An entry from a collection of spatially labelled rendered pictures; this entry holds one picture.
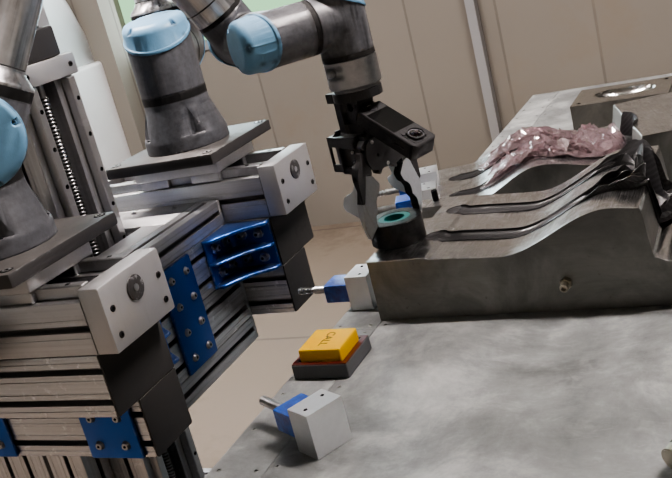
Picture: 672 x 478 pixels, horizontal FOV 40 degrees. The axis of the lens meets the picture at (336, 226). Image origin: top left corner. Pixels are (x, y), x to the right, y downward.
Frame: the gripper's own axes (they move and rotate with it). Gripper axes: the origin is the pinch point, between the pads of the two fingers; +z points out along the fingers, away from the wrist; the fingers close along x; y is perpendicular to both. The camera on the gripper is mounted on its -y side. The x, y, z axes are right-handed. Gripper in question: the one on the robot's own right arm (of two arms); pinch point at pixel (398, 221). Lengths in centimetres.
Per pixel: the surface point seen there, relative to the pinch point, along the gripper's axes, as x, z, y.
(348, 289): 7.5, 8.2, 5.7
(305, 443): 36.7, 10.1, -19.9
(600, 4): -244, 10, 135
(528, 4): -231, 4, 161
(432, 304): 4.7, 9.7, -8.6
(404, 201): -18.5, 4.9, 19.2
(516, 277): -0.8, 6.6, -19.8
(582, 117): -75, 7, 23
